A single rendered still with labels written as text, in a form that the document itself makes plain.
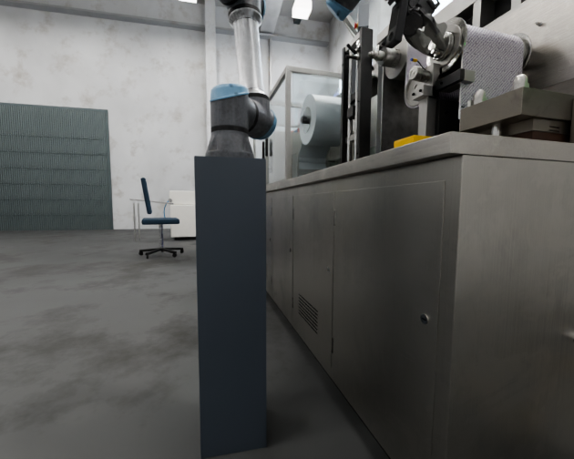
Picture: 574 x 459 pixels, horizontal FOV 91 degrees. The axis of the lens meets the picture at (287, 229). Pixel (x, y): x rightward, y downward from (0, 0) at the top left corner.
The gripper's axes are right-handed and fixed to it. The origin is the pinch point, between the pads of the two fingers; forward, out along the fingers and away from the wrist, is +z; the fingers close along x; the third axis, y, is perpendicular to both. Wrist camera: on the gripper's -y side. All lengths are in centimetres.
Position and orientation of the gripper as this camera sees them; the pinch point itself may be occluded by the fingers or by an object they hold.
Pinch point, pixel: (435, 52)
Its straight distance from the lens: 110.4
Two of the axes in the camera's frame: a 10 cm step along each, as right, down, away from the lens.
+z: 7.3, 6.3, 2.7
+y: 6.2, -7.8, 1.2
